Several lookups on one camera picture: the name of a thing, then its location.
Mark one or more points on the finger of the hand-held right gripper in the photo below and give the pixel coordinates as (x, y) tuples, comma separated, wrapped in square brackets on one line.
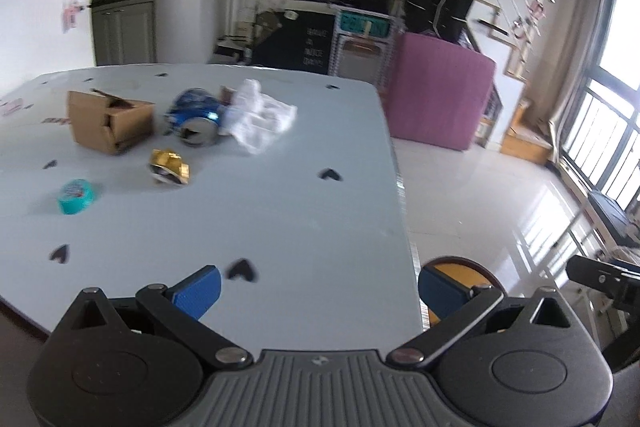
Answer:
[(600, 279)]

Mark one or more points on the white plastic bag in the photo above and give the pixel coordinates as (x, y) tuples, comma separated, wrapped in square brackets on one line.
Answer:
[(260, 117)]

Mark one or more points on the brown cardboard box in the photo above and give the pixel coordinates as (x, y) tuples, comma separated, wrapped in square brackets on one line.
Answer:
[(90, 122)]

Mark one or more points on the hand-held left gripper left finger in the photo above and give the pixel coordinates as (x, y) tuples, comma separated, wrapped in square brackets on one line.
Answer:
[(197, 294)]

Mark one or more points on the black chalkboard sign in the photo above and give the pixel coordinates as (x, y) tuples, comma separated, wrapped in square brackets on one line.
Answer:
[(300, 42)]

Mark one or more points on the dark blue bench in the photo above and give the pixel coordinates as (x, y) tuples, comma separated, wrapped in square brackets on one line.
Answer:
[(607, 214)]

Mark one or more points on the wooden steps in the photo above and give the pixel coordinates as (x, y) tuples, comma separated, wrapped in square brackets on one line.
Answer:
[(527, 137)]

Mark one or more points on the grey-green panelled cabinet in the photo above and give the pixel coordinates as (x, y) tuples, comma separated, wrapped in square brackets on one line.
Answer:
[(122, 34)]

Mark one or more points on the wooden picture frame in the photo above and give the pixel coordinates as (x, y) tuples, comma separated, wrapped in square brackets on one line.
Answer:
[(487, 19)]

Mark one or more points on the crushed blue drink can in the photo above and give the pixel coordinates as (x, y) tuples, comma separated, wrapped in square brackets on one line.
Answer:
[(195, 104)]

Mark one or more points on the gold foil wrapper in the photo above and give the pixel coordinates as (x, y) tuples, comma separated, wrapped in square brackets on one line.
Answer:
[(167, 162)]

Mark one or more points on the large window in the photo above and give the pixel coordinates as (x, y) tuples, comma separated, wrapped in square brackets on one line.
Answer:
[(610, 107)]

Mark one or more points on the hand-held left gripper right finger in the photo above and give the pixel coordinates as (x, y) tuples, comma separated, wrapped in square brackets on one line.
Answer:
[(440, 292)]

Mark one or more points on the teal letter sign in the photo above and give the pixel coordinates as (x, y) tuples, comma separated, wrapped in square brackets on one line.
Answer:
[(364, 26)]

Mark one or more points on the teal tape roll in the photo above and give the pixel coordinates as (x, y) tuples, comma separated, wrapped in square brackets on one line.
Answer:
[(75, 202)]

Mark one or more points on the beige curtain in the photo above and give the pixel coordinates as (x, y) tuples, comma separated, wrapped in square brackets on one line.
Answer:
[(575, 37)]

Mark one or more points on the red cigarette pack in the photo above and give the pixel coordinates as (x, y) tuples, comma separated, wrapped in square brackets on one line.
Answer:
[(226, 94)]

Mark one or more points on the orange wooden stool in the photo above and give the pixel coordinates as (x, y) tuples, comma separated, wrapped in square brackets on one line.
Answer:
[(460, 269)]

